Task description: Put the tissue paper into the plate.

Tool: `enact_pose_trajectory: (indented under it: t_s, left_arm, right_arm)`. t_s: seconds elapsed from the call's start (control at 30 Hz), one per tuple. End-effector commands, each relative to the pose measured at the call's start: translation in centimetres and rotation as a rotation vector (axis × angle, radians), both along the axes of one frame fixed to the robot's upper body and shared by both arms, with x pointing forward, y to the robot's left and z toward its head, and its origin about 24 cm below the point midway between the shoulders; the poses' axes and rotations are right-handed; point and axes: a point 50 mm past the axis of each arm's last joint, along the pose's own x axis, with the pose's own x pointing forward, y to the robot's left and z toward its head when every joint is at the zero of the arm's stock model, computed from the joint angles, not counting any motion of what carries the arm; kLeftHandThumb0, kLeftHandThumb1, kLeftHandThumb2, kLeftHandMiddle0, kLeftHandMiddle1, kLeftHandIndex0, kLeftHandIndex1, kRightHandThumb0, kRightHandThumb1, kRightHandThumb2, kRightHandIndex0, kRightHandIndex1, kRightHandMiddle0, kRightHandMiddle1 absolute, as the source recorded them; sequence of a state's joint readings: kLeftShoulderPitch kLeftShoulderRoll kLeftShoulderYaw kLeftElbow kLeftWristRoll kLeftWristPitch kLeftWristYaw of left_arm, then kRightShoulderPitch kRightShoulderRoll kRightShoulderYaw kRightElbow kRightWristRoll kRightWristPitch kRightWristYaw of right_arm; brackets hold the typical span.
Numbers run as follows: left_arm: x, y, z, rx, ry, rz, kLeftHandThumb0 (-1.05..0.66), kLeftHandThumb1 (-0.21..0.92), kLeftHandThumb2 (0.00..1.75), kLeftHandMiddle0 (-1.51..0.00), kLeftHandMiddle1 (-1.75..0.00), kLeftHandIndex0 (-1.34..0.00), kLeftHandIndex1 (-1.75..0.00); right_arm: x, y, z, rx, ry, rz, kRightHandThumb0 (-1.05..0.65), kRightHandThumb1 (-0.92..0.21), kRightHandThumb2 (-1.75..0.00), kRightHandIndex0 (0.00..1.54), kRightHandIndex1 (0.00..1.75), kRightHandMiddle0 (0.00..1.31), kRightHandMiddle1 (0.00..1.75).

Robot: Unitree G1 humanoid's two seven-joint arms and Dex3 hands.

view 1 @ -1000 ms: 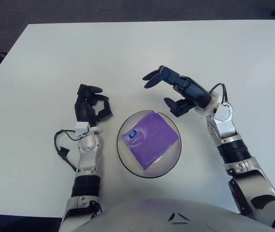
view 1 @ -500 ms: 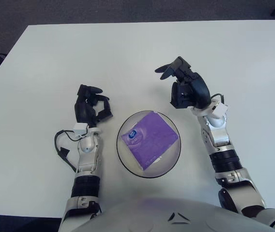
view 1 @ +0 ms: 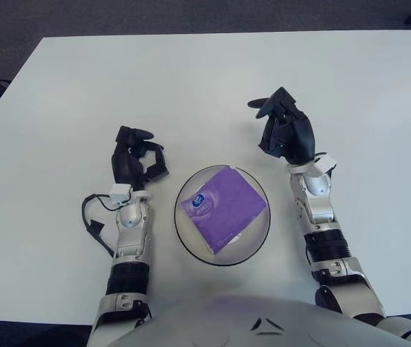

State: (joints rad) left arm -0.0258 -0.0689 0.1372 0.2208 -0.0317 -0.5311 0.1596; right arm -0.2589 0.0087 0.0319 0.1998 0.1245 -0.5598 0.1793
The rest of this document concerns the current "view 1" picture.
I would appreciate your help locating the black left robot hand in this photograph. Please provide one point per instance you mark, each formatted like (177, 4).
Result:
(122, 164)

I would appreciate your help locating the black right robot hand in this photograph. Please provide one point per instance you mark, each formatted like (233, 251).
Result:
(299, 137)

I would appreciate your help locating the purple tissue paper pack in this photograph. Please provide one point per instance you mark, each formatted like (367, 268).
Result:
(227, 206)

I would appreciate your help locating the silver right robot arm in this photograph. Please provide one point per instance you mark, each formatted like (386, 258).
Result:
(328, 246)

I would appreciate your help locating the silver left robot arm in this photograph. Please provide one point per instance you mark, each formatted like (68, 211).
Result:
(129, 267)

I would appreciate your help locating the white plate black rim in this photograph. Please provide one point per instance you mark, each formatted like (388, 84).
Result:
(256, 242)

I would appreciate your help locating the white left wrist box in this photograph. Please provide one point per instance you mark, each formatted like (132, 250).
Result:
(121, 192)

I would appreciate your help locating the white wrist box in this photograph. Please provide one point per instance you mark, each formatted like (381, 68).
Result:
(325, 163)
(121, 192)

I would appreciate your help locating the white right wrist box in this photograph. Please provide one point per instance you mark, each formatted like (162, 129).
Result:
(325, 163)

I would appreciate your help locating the grey robot torso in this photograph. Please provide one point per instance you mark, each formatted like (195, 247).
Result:
(256, 325)

